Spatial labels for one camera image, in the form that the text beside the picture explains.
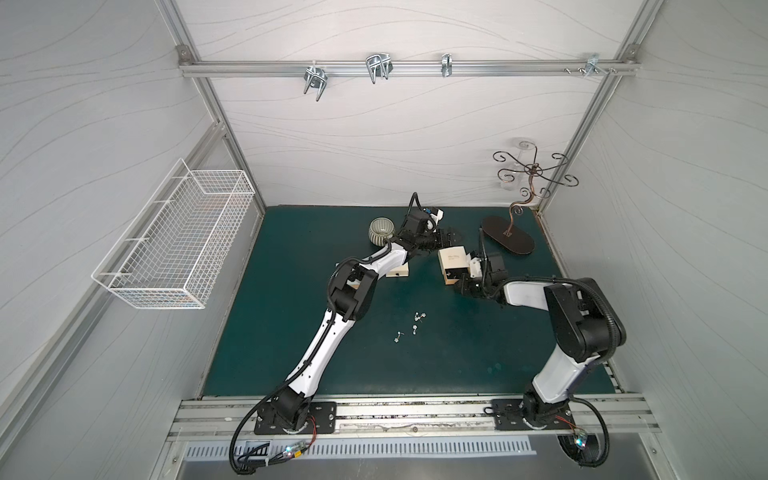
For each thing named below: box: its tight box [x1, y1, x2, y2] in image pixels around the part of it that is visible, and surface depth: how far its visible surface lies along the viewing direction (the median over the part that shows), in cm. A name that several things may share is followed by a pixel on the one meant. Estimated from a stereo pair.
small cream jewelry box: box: [386, 262, 409, 278], surface depth 101 cm
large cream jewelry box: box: [437, 246, 469, 285], surface depth 103 cm
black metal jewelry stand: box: [482, 142, 580, 256], surface depth 110 cm
